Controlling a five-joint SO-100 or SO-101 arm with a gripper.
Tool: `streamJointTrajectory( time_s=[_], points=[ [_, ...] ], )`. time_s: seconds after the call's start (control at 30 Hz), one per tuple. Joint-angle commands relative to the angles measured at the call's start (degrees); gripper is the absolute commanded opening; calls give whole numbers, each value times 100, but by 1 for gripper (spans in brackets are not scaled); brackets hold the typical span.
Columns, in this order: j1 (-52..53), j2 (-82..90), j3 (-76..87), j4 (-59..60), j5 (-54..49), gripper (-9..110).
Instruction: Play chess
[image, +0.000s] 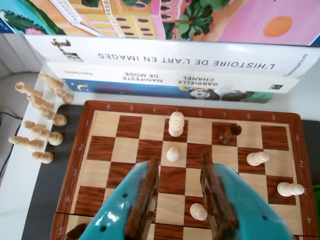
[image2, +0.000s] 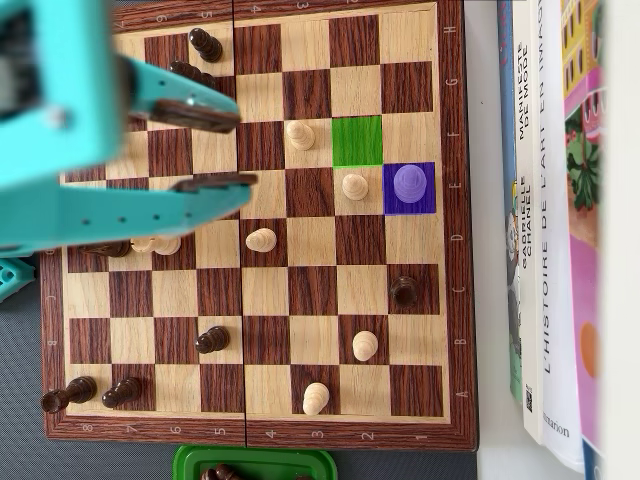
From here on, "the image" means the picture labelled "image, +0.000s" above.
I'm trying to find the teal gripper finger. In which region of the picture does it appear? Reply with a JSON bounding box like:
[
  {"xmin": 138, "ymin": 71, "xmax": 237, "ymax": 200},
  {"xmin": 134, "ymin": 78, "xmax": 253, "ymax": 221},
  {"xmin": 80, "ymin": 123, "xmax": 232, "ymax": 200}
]
[
  {"xmin": 201, "ymin": 151, "xmax": 294, "ymax": 240},
  {"xmin": 78, "ymin": 157, "xmax": 161, "ymax": 240}
]

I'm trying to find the white wooden chess king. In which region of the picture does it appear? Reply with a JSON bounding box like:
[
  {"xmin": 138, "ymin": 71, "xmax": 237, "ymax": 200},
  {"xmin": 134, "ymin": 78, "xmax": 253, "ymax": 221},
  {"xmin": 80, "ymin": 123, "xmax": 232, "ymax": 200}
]
[{"xmin": 167, "ymin": 111, "xmax": 186, "ymax": 138}]

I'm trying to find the dark wooden chess pawn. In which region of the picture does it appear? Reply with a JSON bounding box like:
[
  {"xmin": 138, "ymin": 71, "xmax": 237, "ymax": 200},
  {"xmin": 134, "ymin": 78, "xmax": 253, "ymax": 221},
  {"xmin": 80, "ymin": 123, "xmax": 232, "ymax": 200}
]
[{"xmin": 65, "ymin": 223, "xmax": 88, "ymax": 240}]

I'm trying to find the white wooden chess pawn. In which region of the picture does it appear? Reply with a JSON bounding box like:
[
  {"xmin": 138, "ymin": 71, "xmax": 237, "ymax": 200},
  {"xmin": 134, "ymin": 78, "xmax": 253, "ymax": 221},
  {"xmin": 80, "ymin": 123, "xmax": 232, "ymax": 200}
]
[
  {"xmin": 189, "ymin": 202, "xmax": 208, "ymax": 222},
  {"xmin": 276, "ymin": 181, "xmax": 306, "ymax": 198},
  {"xmin": 166, "ymin": 146, "xmax": 180, "ymax": 162},
  {"xmin": 246, "ymin": 151, "xmax": 270, "ymax": 167},
  {"xmin": 31, "ymin": 151, "xmax": 54, "ymax": 165}
]

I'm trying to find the wooden chess board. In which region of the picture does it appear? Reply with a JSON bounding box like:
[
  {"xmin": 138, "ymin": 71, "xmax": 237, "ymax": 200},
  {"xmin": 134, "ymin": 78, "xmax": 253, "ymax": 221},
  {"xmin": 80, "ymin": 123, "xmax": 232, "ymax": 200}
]
[{"xmin": 48, "ymin": 99, "xmax": 319, "ymax": 240}]

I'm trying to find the dark wooden chess rook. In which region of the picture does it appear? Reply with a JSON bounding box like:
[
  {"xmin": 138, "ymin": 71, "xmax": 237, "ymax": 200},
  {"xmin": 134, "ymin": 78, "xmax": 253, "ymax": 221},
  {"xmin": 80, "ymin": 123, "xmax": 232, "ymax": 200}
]
[{"xmin": 217, "ymin": 123, "xmax": 243, "ymax": 145}]

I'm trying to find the white wooden chess piece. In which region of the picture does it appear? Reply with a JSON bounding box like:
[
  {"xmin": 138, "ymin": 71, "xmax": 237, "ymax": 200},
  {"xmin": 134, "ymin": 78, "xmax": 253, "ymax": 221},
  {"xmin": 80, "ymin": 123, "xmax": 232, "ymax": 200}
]
[
  {"xmin": 8, "ymin": 135, "xmax": 45, "ymax": 151},
  {"xmin": 38, "ymin": 71, "xmax": 74, "ymax": 105},
  {"xmin": 23, "ymin": 120, "xmax": 64, "ymax": 147},
  {"xmin": 14, "ymin": 81, "xmax": 43, "ymax": 98},
  {"xmin": 26, "ymin": 96, "xmax": 68, "ymax": 127}
]

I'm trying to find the dark grey table mat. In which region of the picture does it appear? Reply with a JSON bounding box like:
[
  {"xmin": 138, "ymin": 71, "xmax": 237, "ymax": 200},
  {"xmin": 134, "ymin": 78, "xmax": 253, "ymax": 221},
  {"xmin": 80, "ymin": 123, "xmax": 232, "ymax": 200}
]
[{"xmin": 21, "ymin": 103, "xmax": 320, "ymax": 240}]

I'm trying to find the blue panda picture book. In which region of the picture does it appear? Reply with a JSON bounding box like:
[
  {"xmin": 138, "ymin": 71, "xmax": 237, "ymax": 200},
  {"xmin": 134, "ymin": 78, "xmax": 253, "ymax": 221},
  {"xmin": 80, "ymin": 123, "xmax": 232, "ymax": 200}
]
[{"xmin": 62, "ymin": 78, "xmax": 275, "ymax": 104}]

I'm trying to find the white Gabrielle Chanel book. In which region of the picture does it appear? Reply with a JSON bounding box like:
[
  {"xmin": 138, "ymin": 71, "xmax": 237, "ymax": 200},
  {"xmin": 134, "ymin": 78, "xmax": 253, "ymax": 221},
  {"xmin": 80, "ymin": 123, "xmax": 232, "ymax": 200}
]
[{"xmin": 46, "ymin": 61, "xmax": 300, "ymax": 95}]

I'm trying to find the white art history book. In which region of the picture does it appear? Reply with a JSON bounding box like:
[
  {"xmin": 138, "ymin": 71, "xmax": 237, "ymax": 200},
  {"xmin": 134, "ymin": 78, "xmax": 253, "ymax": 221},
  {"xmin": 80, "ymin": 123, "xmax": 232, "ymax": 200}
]
[{"xmin": 24, "ymin": 34, "xmax": 320, "ymax": 78}]

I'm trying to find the thin black cable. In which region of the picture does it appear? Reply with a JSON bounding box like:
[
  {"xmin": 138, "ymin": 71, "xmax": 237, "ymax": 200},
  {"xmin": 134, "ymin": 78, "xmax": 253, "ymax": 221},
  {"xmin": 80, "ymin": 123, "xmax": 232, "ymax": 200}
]
[{"xmin": 0, "ymin": 111, "xmax": 26, "ymax": 176}]

